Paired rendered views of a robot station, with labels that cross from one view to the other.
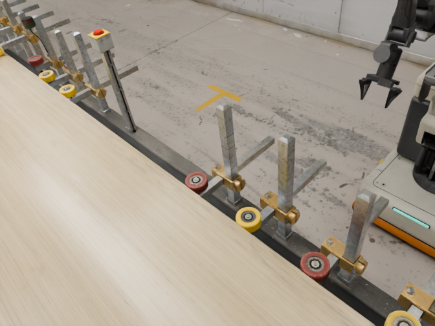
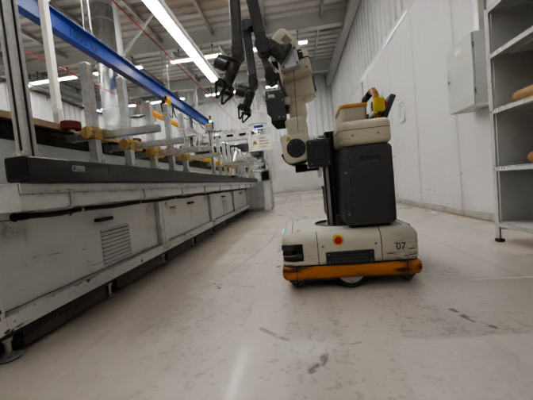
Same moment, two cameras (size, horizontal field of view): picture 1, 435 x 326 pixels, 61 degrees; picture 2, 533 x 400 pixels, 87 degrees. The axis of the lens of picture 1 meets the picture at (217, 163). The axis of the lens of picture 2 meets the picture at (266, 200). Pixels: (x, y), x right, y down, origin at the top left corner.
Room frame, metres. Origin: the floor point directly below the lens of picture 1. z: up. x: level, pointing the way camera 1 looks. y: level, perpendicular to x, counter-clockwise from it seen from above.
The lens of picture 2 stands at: (-0.19, -2.04, 0.54)
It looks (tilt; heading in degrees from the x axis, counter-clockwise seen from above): 3 degrees down; 45
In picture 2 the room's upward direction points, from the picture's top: 5 degrees counter-clockwise
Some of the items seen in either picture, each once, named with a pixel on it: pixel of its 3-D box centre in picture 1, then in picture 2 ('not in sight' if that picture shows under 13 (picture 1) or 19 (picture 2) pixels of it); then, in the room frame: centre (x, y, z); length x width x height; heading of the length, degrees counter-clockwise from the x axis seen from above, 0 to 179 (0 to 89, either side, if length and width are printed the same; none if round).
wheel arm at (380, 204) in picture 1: (349, 240); (166, 152); (0.64, -0.38, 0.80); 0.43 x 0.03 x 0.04; 128
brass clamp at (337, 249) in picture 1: (343, 256); (155, 153); (0.59, -0.34, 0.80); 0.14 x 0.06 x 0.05; 38
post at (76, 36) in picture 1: (92, 76); (219, 155); (1.75, 0.57, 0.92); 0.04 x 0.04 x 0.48; 38
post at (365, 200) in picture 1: (353, 247); (151, 140); (0.57, -0.35, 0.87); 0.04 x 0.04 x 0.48; 38
